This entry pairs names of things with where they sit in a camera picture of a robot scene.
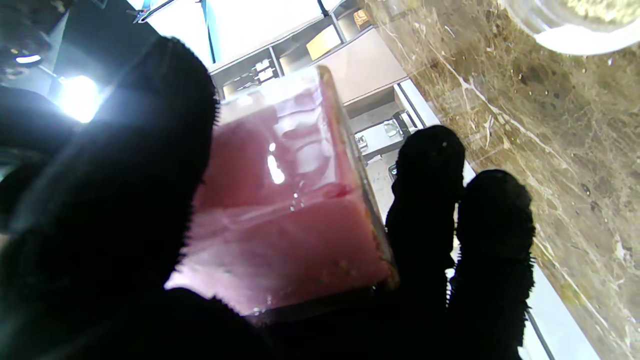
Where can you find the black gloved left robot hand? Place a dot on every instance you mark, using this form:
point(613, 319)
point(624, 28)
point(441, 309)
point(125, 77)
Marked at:
point(110, 210)

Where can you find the pink container with white lid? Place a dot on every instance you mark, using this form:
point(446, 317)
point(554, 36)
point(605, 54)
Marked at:
point(280, 210)

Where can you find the clear glass grain jar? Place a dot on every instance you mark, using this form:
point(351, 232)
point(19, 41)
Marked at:
point(575, 25)

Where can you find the pale flat board on shelf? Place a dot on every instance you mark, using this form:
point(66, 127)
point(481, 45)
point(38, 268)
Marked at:
point(324, 42)

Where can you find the orange printed box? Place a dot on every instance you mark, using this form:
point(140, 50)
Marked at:
point(361, 17)

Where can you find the white counter cabinet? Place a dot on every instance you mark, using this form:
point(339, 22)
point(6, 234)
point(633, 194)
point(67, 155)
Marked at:
point(555, 320)

